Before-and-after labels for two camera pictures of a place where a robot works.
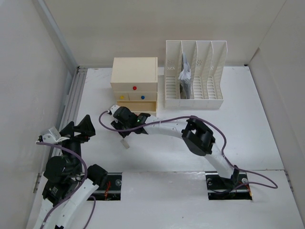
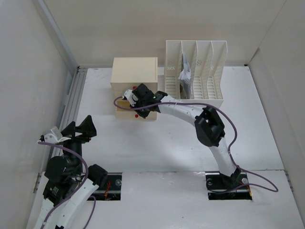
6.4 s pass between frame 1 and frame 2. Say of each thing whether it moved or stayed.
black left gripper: stayed
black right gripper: moved
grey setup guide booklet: stayed
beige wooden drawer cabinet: stayed
